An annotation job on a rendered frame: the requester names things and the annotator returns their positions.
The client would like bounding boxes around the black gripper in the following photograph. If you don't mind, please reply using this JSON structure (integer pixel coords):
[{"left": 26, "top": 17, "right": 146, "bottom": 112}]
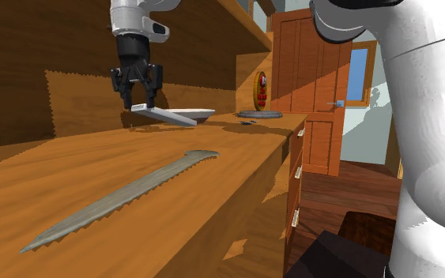
[{"left": 109, "top": 33, "right": 164, "bottom": 111}]

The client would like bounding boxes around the grey rectangular bar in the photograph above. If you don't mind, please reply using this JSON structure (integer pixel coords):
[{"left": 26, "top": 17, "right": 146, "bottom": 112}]
[{"left": 130, "top": 102, "right": 198, "bottom": 128}]

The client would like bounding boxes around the white plate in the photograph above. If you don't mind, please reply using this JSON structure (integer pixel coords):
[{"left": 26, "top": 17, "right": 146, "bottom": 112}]
[{"left": 166, "top": 107, "right": 217, "bottom": 125}]

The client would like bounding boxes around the wooden desk with drawers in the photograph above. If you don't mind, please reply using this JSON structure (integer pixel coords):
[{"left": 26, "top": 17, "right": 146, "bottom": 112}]
[{"left": 0, "top": 0, "right": 309, "bottom": 278}]

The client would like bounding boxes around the grey serrated knife blade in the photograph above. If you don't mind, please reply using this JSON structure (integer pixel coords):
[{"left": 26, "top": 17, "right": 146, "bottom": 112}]
[{"left": 18, "top": 149, "right": 221, "bottom": 254}]

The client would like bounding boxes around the red wooden disc on grey base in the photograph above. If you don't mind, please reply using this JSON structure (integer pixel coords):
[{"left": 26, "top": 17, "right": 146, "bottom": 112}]
[{"left": 236, "top": 70, "right": 285, "bottom": 120}]

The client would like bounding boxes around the orange wooden door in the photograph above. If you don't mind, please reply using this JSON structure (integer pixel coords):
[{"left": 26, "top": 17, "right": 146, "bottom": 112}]
[{"left": 270, "top": 7, "right": 353, "bottom": 178}]

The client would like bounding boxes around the wood-framed window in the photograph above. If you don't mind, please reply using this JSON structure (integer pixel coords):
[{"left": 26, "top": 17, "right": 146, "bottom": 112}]
[{"left": 345, "top": 39, "right": 379, "bottom": 108}]

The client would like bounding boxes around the dark robot stand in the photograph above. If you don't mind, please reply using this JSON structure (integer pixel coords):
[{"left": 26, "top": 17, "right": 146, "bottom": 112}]
[{"left": 283, "top": 210, "right": 398, "bottom": 278}]

